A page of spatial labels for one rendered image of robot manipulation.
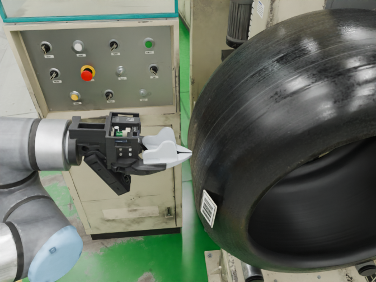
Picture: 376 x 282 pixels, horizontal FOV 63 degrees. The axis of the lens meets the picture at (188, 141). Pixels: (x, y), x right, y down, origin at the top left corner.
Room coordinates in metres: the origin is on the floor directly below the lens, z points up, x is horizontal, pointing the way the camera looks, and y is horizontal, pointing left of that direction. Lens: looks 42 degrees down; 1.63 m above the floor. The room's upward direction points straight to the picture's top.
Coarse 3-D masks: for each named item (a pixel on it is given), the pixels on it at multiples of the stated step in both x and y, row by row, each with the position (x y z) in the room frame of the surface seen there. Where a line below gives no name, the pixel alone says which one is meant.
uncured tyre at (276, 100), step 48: (240, 48) 0.54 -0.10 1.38; (288, 48) 0.45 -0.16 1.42; (336, 48) 0.41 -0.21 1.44; (240, 96) 0.41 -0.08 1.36; (288, 96) 0.35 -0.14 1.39; (336, 96) 0.34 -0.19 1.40; (192, 144) 0.45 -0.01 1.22; (240, 144) 0.34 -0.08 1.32; (288, 144) 0.31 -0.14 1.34; (336, 144) 0.31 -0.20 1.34; (240, 192) 0.31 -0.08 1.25; (288, 192) 0.57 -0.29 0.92; (336, 192) 0.55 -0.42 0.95; (240, 240) 0.30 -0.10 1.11; (288, 240) 0.42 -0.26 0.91; (336, 240) 0.41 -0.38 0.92
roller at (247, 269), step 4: (240, 260) 0.37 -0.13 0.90; (244, 264) 0.35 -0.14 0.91; (244, 268) 0.35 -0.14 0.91; (248, 268) 0.34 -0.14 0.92; (252, 268) 0.34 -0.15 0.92; (256, 268) 0.34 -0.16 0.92; (244, 272) 0.34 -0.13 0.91; (248, 272) 0.33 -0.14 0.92; (252, 272) 0.33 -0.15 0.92; (256, 272) 0.33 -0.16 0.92; (260, 272) 0.33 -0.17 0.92; (244, 276) 0.33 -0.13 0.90; (248, 276) 0.32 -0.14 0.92; (252, 276) 0.32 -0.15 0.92; (256, 276) 0.32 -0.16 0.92; (260, 276) 0.32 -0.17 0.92; (248, 280) 0.32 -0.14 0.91; (252, 280) 0.31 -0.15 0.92; (256, 280) 0.31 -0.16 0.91; (260, 280) 0.32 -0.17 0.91
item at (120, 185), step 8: (88, 160) 0.37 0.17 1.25; (96, 160) 0.37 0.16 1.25; (96, 168) 0.37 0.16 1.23; (104, 168) 0.37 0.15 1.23; (104, 176) 0.37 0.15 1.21; (112, 176) 0.37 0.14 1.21; (120, 176) 0.39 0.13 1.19; (128, 176) 0.40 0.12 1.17; (112, 184) 0.37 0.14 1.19; (120, 184) 0.37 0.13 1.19; (128, 184) 0.38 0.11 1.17; (120, 192) 0.37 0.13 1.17
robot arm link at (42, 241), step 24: (24, 216) 0.29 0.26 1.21; (48, 216) 0.29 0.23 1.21; (0, 240) 0.23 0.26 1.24; (24, 240) 0.24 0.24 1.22; (48, 240) 0.24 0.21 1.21; (72, 240) 0.25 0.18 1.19; (0, 264) 0.20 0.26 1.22; (24, 264) 0.21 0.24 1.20; (48, 264) 0.22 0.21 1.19; (72, 264) 0.24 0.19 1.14
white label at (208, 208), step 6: (204, 192) 0.33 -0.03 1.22; (204, 198) 0.33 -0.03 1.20; (210, 198) 0.32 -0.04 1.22; (204, 204) 0.33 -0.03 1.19; (210, 204) 0.31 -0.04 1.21; (204, 210) 0.32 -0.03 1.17; (210, 210) 0.31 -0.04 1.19; (216, 210) 0.30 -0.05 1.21; (204, 216) 0.32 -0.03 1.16; (210, 216) 0.31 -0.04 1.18; (210, 222) 0.30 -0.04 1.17
